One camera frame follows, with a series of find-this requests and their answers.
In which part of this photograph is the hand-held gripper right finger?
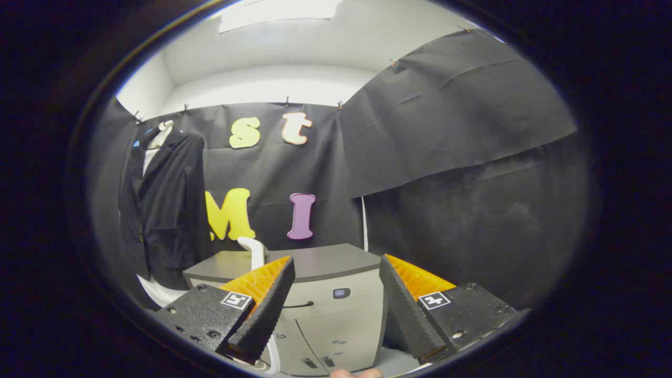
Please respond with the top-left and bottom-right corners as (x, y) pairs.
(379, 254), (518, 365)

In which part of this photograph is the ceiling light panel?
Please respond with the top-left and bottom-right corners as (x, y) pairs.
(219, 0), (343, 34)

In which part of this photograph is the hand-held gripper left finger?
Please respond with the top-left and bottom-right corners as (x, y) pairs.
(152, 256), (296, 365)

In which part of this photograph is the grey cabinet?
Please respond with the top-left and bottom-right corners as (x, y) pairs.
(183, 243), (389, 376)

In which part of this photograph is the black backdrop cloth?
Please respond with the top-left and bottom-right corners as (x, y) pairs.
(87, 29), (591, 316)

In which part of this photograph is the black suit jacket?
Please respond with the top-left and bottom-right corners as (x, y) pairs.
(118, 123), (213, 290)

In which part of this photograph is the white garment steamer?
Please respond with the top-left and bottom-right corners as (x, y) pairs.
(237, 236), (270, 271)

